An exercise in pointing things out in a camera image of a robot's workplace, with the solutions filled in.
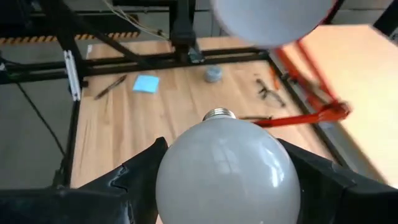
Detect black aluminium rig frame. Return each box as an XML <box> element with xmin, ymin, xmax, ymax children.
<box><xmin>0</xmin><ymin>0</ymin><xmax>352</xmax><ymax>189</ymax></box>

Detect red desk lamp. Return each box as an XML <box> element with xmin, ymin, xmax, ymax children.
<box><xmin>210</xmin><ymin>0</ymin><xmax>353</xmax><ymax>128</ymax></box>

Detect white lightbulb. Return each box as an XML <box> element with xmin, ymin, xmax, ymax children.
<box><xmin>155</xmin><ymin>107</ymin><xmax>302</xmax><ymax>224</ymax></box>

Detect black pen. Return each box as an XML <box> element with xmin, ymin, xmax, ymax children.
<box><xmin>93</xmin><ymin>74</ymin><xmax>128</xmax><ymax>101</ymax></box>

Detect patterned ceramic bowl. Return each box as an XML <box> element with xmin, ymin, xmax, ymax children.
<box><xmin>203</xmin><ymin>65</ymin><xmax>224</xmax><ymax>84</ymax></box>

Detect blue sticky note pad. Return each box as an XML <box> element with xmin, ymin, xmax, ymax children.
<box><xmin>132</xmin><ymin>74</ymin><xmax>160</xmax><ymax>95</ymax></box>

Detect yellow black hazard tape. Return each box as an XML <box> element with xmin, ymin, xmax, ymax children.
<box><xmin>0</xmin><ymin>30</ymin><xmax>140</xmax><ymax>45</ymax></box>

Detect silver frame bracket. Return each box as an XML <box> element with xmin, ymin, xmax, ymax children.
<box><xmin>63</xmin><ymin>49</ymin><xmax>82</xmax><ymax>102</ymax></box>

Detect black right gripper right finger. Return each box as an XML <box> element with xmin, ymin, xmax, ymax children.
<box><xmin>277</xmin><ymin>138</ymin><xmax>398</xmax><ymax>224</ymax></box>

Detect orange pen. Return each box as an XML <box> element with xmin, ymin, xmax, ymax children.
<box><xmin>267</xmin><ymin>65</ymin><xmax>281</xmax><ymax>91</ymax></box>

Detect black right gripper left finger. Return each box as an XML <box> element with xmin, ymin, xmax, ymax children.
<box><xmin>0</xmin><ymin>136</ymin><xmax>169</xmax><ymax>224</ymax></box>

